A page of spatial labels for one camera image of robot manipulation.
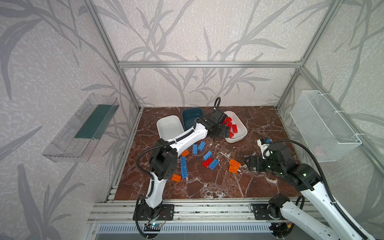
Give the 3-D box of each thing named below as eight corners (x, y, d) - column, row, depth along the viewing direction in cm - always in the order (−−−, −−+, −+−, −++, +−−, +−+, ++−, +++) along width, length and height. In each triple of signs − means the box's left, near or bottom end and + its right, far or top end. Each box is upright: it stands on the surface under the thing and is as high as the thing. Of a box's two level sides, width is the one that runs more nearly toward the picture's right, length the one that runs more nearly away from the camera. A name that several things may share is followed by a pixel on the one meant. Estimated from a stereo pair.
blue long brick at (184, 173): (182, 178, 87) (181, 177, 85) (181, 167, 91) (180, 166, 89) (188, 177, 87) (188, 176, 85) (187, 166, 91) (186, 165, 90)
